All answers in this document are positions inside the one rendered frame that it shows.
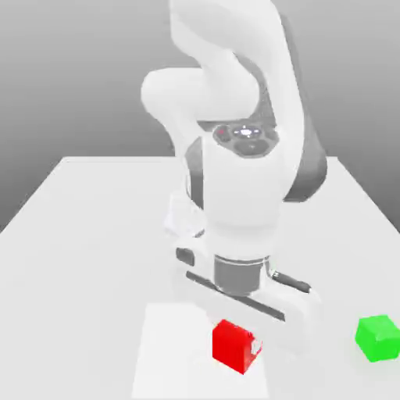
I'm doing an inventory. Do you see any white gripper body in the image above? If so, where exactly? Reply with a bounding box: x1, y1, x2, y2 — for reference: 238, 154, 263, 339
184, 270, 323, 355

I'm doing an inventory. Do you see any small red cube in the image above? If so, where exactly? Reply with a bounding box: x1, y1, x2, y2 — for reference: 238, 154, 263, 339
212, 318, 263, 375

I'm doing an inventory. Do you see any small green cube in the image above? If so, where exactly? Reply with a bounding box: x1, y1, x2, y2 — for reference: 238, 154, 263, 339
355, 314, 400, 364

